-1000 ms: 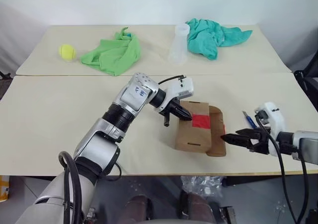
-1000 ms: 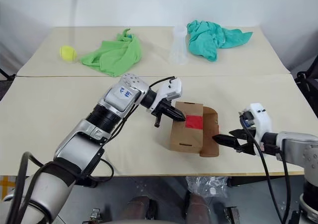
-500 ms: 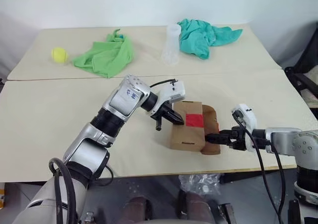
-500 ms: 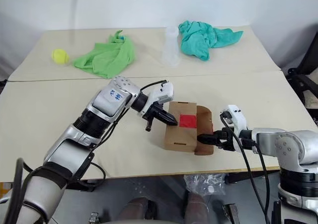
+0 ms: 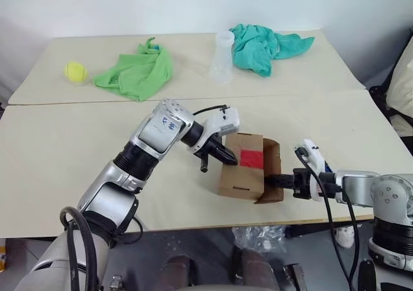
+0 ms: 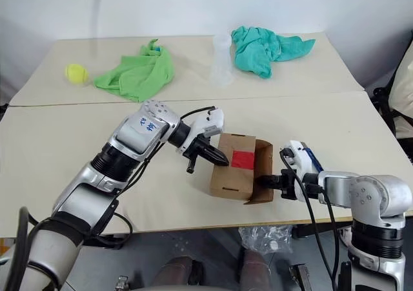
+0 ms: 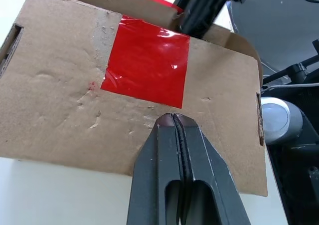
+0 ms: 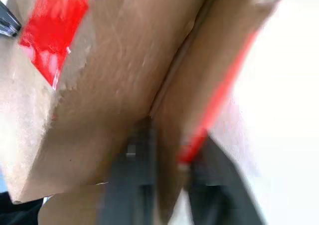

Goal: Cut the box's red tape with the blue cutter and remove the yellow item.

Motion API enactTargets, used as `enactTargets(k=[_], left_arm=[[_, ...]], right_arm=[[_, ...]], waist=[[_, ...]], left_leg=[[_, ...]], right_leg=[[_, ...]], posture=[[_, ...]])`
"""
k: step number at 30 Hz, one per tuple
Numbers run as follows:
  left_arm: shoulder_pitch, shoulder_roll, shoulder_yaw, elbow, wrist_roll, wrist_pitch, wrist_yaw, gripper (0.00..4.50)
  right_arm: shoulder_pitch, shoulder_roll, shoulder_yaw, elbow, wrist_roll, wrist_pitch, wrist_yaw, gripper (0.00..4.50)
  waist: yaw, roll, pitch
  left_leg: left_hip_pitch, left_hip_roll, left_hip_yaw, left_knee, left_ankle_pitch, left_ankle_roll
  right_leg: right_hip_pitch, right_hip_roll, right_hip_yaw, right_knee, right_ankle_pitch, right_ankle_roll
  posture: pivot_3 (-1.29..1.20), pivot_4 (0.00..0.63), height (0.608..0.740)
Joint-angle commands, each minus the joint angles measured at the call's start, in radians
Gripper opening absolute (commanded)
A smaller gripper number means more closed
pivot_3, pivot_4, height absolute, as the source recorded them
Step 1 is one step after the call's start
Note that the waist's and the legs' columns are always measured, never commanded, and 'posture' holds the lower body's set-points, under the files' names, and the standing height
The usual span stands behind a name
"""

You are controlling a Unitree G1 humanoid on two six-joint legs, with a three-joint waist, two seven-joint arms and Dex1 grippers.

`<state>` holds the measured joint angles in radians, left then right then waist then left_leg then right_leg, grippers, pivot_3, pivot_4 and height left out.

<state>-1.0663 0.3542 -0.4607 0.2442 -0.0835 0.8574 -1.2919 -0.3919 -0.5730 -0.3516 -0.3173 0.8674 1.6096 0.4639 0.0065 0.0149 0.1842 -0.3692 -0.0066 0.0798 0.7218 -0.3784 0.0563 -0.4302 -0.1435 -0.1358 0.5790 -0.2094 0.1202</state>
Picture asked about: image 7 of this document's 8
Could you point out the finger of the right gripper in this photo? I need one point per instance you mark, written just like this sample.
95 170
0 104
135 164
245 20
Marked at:
190 8
211 8

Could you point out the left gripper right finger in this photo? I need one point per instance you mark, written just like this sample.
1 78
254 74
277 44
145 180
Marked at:
211 180

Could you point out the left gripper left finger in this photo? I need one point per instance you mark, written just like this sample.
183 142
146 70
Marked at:
154 175

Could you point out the brown cardboard box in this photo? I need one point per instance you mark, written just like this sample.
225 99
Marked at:
49 97

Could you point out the red tape seal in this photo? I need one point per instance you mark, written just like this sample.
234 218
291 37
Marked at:
147 60

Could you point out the silver and black robot body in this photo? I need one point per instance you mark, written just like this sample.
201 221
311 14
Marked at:
279 120

